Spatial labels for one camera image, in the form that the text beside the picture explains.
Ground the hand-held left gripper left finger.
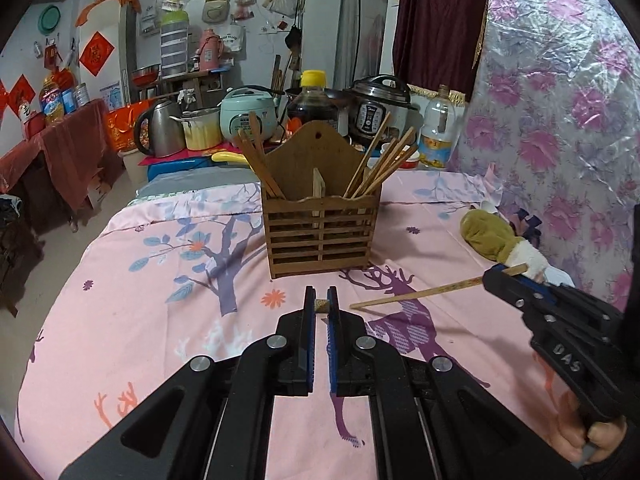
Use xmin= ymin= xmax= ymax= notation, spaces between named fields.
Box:
xmin=59 ymin=286 xmax=317 ymax=480

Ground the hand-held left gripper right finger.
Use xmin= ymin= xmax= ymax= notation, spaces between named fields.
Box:
xmin=327 ymin=286 xmax=582 ymax=480

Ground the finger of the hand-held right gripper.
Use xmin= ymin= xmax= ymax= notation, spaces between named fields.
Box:
xmin=521 ymin=276 xmax=560 ymax=305
xmin=481 ymin=266 xmax=557 ymax=314

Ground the wooden chopstick holder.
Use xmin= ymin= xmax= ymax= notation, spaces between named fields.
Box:
xmin=260 ymin=120 xmax=384 ymax=280

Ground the bundle of wooden chopsticks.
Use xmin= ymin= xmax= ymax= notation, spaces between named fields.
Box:
xmin=343 ymin=111 xmax=420 ymax=199
xmin=234 ymin=114 xmax=287 ymax=200

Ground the person's right hand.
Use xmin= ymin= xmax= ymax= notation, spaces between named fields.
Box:
xmin=546 ymin=399 xmax=629 ymax=463

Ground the olive green toy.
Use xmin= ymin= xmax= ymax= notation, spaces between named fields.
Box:
xmin=459 ymin=208 xmax=550 ymax=281

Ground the pink printed blanket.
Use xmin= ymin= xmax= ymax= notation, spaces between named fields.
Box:
xmin=14 ymin=169 xmax=583 ymax=480

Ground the clear oil bottle yellow label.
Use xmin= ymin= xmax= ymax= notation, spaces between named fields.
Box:
xmin=418 ymin=84 xmax=464 ymax=170

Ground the floral foil sheet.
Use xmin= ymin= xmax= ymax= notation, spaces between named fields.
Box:
xmin=449 ymin=0 xmax=640 ymax=313

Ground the grey cushion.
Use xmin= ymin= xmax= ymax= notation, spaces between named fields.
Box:
xmin=136 ymin=166 xmax=262 ymax=207

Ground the yellow frying pan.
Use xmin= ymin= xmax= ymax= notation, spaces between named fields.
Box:
xmin=210 ymin=149 xmax=252 ymax=166

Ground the black steel pressure cooker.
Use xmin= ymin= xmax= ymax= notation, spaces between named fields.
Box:
xmin=344 ymin=74 xmax=422 ymax=149

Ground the light green rice cooker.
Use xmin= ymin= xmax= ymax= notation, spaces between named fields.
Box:
xmin=219 ymin=86 xmax=279 ymax=147

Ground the soy sauce bottle yellow cap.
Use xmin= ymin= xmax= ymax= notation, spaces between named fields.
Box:
xmin=285 ymin=70 xmax=342 ymax=136

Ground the steel pot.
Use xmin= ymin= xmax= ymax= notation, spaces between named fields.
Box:
xmin=170 ymin=108 xmax=224 ymax=152

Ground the steel electric kettle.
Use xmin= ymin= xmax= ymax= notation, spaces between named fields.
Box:
xmin=133 ymin=99 xmax=185 ymax=159

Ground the dark red curtain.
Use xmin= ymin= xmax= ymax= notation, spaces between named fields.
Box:
xmin=391 ymin=0 xmax=494 ymax=104

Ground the red gift box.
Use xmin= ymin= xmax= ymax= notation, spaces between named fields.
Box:
xmin=104 ymin=101 xmax=152 ymax=154

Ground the table with red cloth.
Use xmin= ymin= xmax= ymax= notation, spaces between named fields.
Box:
xmin=0 ymin=99 xmax=127 ymax=233

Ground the pink thermos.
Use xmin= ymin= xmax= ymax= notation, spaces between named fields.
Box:
xmin=199 ymin=28 xmax=224 ymax=73

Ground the red basin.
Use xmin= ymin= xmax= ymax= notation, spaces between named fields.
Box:
xmin=130 ymin=63 xmax=162 ymax=87

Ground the stacked steel lunch container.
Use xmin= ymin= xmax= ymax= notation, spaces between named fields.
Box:
xmin=159 ymin=9 xmax=191 ymax=79

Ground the blue tin can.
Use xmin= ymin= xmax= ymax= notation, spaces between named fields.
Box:
xmin=61 ymin=83 xmax=92 ymax=112

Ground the white refrigerator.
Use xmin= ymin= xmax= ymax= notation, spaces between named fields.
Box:
xmin=75 ymin=0 xmax=144 ymax=111

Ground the beige hanging bag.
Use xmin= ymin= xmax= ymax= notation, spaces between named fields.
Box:
xmin=202 ymin=0 xmax=231 ymax=24

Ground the large cooking oil bottle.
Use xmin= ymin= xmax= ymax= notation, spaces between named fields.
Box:
xmin=40 ymin=72 xmax=76 ymax=127

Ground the red diamond paper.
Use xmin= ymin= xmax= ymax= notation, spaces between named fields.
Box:
xmin=79 ymin=31 xmax=115 ymax=79

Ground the green plate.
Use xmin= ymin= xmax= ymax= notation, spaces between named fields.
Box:
xmin=38 ymin=4 xmax=61 ymax=34

